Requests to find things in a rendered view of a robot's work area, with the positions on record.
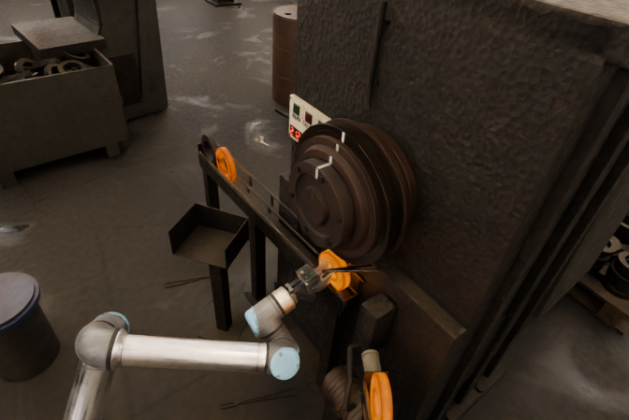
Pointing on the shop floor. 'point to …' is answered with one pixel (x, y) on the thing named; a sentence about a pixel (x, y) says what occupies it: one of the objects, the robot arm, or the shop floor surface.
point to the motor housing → (330, 385)
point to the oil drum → (284, 52)
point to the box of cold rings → (55, 108)
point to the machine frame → (466, 141)
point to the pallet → (613, 313)
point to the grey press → (96, 14)
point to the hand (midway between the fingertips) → (334, 266)
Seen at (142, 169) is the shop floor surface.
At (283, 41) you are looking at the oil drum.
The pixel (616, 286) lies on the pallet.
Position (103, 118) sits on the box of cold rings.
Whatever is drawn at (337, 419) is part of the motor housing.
